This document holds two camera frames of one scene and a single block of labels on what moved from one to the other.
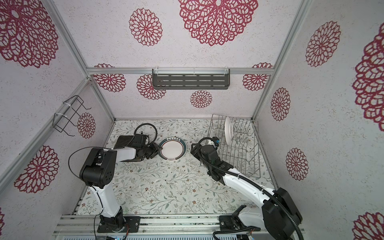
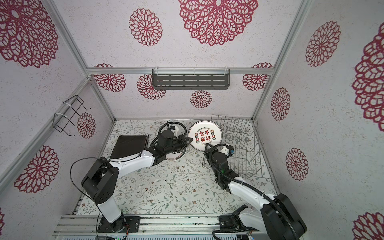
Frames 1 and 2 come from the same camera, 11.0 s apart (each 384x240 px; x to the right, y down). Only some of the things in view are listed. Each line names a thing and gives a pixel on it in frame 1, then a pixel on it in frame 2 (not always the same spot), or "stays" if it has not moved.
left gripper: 155,148 to 183,139
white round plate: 228,131 to 202,132
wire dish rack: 243,152 stays
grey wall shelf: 190,79 stays
